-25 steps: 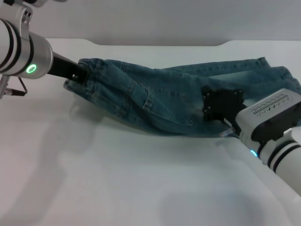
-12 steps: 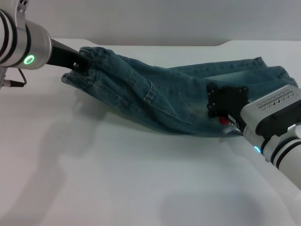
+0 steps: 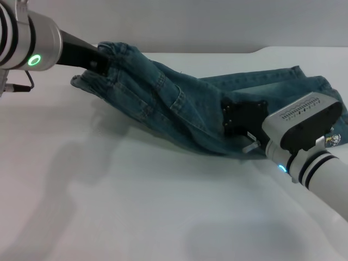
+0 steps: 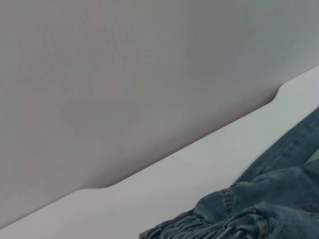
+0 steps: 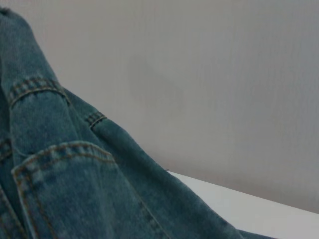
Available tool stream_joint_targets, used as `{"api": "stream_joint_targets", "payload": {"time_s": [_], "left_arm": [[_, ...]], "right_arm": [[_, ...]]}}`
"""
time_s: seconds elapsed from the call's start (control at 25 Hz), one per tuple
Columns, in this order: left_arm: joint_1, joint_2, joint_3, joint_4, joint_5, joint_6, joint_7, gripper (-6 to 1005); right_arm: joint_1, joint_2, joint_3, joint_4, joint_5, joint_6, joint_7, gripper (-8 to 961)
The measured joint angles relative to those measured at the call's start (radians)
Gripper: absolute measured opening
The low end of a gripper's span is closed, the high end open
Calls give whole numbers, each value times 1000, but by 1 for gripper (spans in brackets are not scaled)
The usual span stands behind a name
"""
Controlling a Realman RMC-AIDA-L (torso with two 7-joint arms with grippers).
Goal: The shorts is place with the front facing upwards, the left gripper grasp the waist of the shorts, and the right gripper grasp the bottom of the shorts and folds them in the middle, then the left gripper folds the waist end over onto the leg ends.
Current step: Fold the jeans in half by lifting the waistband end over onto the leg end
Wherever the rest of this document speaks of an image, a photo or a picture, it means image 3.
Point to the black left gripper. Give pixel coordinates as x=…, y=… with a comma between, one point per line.
x=76, y=54

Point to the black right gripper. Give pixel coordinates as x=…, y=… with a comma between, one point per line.
x=244, y=117

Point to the blue denim shorts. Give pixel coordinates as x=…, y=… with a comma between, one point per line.
x=163, y=95

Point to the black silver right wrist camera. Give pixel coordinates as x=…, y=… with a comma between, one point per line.
x=304, y=119

